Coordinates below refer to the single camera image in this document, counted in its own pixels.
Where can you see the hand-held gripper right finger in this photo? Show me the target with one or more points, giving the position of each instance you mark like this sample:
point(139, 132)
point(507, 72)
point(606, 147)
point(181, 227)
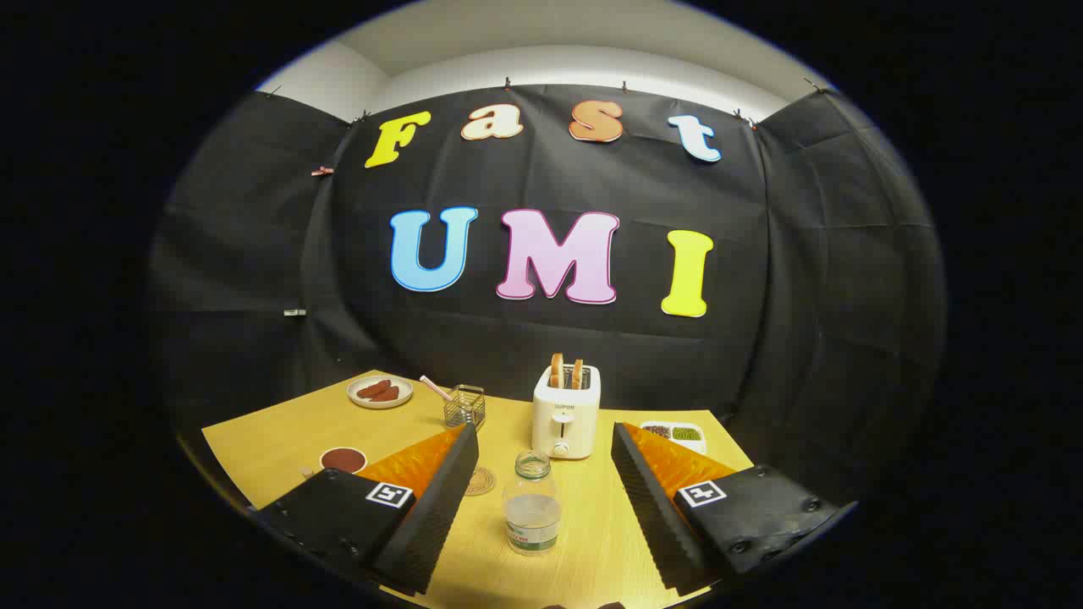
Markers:
point(656, 516)

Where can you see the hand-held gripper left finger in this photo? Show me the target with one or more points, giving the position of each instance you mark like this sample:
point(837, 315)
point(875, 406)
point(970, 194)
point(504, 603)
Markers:
point(427, 524)

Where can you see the round cork coaster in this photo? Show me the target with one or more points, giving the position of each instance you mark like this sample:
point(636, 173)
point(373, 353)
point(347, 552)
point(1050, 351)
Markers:
point(482, 482)

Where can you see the clear plastic juice bottle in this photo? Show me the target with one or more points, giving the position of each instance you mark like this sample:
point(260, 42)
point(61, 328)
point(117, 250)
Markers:
point(531, 518)

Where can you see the white divided bean dish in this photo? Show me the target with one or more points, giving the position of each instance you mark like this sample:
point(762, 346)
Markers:
point(674, 433)

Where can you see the white toaster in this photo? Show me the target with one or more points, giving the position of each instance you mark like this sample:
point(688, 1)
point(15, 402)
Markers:
point(565, 419)

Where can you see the red-brown sausage piece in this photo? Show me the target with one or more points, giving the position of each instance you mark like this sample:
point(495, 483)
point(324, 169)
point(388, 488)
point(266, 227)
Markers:
point(372, 389)
point(387, 395)

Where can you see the red striped straw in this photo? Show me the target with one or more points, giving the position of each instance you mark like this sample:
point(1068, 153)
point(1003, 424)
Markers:
point(434, 387)

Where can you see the white round plate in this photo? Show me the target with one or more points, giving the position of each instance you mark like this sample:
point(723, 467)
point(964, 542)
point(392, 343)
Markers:
point(404, 387)

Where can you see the bread slice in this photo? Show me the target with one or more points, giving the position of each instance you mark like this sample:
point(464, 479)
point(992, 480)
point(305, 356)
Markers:
point(577, 374)
point(557, 370)

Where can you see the wooden table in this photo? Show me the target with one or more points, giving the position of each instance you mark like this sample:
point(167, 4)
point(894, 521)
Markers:
point(288, 431)

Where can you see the black backdrop cloth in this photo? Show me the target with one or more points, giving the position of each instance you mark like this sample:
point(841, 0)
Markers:
point(550, 347)

